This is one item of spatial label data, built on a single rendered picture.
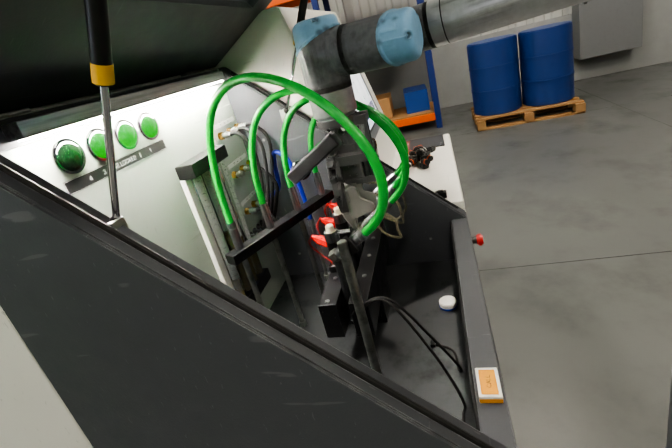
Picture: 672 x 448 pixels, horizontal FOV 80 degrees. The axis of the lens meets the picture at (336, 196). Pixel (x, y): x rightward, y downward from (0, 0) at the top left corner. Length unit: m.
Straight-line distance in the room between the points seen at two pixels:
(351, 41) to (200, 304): 0.40
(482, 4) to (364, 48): 0.20
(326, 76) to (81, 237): 0.39
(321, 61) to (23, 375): 0.60
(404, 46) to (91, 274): 0.48
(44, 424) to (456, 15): 0.86
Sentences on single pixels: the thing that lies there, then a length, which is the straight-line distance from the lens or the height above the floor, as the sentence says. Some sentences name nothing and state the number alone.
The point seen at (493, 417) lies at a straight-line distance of 0.62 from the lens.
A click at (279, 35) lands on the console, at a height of 1.49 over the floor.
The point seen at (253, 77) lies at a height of 1.42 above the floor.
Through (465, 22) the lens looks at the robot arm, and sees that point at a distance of 0.70.
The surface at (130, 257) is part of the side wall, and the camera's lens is 0.47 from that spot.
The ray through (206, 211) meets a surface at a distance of 0.86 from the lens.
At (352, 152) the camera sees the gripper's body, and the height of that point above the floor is 1.26.
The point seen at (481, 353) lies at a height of 0.95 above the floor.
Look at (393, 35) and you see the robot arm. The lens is 0.59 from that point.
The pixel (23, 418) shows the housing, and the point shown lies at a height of 1.05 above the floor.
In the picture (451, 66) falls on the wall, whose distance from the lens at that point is 7.12.
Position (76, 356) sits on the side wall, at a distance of 0.63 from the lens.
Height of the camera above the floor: 1.43
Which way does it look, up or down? 20 degrees down
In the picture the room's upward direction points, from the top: 15 degrees counter-clockwise
